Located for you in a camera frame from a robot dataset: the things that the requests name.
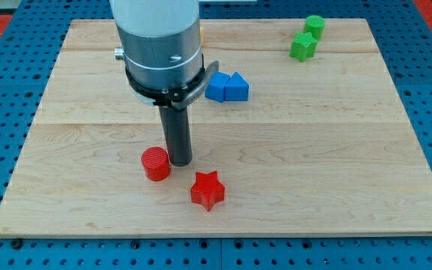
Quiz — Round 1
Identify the red cylinder block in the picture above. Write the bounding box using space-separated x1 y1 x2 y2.
141 147 171 182

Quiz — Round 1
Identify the light wooden board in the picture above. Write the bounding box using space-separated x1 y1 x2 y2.
0 19 432 239

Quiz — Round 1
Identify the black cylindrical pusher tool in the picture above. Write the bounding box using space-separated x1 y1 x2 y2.
159 107 193 167

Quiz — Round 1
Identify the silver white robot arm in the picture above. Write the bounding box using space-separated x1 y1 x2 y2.
109 0 219 110

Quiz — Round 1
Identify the red star block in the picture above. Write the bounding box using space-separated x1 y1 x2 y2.
190 171 225 212

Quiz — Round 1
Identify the green cylinder block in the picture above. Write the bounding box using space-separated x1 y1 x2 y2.
304 15 326 41

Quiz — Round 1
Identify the blue triangle block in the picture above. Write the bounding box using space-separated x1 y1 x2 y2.
224 72 250 101

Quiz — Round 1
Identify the green star block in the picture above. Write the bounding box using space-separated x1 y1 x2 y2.
289 32 318 62

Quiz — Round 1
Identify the blue cube block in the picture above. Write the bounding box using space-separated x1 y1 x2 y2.
205 72 230 103

